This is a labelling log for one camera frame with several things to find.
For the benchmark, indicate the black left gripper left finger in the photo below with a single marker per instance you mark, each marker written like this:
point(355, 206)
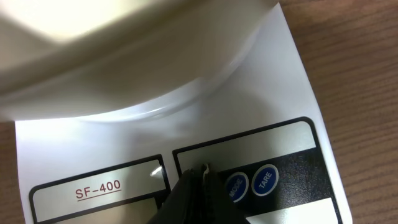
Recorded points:
point(180, 204)

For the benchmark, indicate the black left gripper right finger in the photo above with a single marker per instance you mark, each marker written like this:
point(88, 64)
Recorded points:
point(217, 207)

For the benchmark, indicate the white digital kitchen scale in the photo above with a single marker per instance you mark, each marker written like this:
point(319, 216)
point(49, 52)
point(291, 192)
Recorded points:
point(260, 128)

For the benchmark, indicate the cream round bowl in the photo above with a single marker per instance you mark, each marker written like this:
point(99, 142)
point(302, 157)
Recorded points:
point(64, 59)

